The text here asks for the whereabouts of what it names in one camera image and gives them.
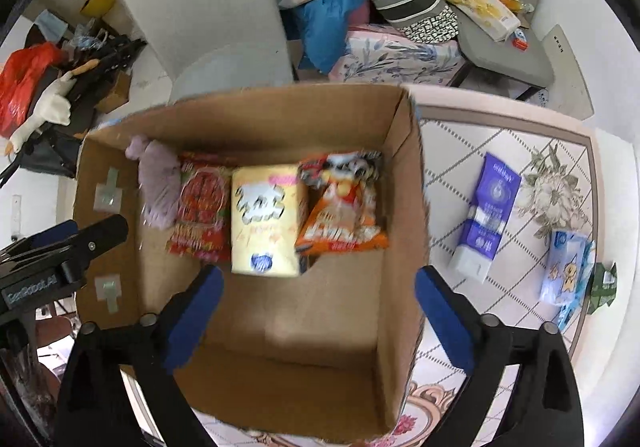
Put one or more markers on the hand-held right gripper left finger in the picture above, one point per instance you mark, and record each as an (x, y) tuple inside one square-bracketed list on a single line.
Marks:
[(196, 312)]

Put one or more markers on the black white patterned cushion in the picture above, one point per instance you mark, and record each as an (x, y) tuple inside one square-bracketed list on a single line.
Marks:
[(415, 9)]

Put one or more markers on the red snack packet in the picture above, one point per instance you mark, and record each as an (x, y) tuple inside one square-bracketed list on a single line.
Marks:
[(200, 207)]

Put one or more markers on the yellow box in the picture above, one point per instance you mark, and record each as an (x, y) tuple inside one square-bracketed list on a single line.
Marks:
[(99, 2)]

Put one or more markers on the large cardboard box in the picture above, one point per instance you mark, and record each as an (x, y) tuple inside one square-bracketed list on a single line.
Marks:
[(300, 322)]

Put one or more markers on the orange snack packet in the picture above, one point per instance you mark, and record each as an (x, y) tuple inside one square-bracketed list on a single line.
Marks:
[(342, 212)]

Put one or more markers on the yellow tissue pack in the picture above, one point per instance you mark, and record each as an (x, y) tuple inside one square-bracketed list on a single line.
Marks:
[(267, 222)]

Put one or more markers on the white goose plush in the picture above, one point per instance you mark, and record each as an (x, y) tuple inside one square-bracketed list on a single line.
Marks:
[(52, 104)]

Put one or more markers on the light blue tissue pack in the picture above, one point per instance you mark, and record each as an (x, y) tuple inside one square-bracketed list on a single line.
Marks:
[(567, 267)]

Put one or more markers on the yellow white packet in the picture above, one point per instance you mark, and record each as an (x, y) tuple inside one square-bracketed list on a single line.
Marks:
[(487, 14)]

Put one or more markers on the blue face mask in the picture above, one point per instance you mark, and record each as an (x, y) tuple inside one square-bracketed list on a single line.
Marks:
[(51, 24)]

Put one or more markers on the floral pink bedding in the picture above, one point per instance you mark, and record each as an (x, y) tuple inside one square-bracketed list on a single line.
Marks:
[(395, 59)]

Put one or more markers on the small red blue box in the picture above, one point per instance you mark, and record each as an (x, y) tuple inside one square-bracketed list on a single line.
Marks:
[(520, 38)]

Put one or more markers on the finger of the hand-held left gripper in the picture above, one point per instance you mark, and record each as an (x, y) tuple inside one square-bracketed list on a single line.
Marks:
[(100, 236), (52, 234)]

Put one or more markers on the purple plush toy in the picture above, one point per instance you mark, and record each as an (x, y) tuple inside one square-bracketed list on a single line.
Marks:
[(157, 182)]

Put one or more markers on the white flat panel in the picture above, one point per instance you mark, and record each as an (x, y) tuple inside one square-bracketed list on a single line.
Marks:
[(567, 72)]

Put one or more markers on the blue cloth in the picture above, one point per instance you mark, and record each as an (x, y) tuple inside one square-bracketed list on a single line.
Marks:
[(325, 27)]

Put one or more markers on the grey chair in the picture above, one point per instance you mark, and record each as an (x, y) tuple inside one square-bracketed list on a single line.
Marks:
[(210, 12), (505, 57)]

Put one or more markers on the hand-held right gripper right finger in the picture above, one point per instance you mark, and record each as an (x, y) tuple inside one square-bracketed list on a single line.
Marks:
[(442, 322)]

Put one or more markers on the orange snack wrapper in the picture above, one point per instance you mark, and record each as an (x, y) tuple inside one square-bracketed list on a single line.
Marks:
[(512, 2)]

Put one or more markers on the green patterned packet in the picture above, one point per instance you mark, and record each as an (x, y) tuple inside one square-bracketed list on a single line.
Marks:
[(604, 289)]

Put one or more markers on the purple white tissue pack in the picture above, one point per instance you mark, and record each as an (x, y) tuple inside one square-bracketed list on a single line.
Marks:
[(490, 212)]

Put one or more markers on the small brown cardboard box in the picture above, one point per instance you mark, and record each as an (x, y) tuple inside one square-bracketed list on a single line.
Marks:
[(115, 94)]

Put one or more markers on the red plastic bag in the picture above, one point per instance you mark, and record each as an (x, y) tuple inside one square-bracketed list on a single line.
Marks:
[(22, 87)]

